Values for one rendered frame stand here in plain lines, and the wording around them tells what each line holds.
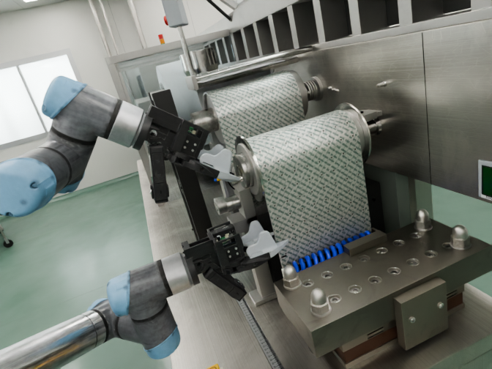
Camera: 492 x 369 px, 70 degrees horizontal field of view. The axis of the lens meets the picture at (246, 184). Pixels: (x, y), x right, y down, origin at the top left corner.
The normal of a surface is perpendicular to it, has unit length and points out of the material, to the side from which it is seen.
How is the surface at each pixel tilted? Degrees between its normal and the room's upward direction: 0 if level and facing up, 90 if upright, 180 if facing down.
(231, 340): 0
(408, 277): 0
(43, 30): 90
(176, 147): 90
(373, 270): 0
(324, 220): 90
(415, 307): 90
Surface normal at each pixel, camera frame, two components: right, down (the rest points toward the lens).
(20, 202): 0.09, 0.33
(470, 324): -0.23, -0.91
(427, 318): 0.32, 0.26
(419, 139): -0.92, 0.32
